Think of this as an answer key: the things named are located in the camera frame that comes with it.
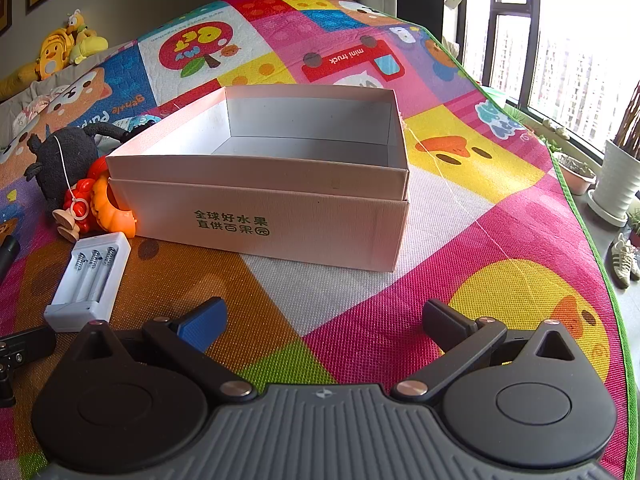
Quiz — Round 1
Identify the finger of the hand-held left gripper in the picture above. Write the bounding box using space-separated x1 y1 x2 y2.
0 325 57 408

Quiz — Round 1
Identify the yellow duck plush backpack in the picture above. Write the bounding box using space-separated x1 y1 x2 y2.
31 29 76 81

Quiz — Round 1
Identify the yellow plush toy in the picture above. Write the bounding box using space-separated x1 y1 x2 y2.
64 8 110 65

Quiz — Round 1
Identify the yellow long pillow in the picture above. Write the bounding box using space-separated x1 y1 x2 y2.
0 62 38 102

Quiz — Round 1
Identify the black plush toy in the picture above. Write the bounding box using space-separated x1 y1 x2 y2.
26 122 138 213

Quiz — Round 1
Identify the black cylindrical object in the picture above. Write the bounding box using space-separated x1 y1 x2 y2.
0 236 21 283

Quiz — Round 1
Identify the white battery charger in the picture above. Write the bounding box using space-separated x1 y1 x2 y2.
43 231 132 333

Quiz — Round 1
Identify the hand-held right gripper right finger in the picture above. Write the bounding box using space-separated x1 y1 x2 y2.
390 299 577 406

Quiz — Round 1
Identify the black framed window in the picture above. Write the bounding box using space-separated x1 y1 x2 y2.
442 0 640 153

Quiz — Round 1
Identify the tall white plant pot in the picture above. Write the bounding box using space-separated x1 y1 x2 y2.
586 95 640 222

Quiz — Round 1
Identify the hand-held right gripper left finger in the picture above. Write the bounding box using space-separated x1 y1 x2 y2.
75 296 257 403

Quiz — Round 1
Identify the colourful printed play mat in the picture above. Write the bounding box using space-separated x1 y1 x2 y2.
0 0 632 480

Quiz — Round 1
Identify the white cardboard box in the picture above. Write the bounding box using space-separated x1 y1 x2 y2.
105 85 411 273

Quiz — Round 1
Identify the orange plastic toy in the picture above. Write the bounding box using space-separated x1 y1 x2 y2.
82 156 137 239

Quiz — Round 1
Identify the pair of beige shoes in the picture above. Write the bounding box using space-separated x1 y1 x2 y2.
606 232 640 289

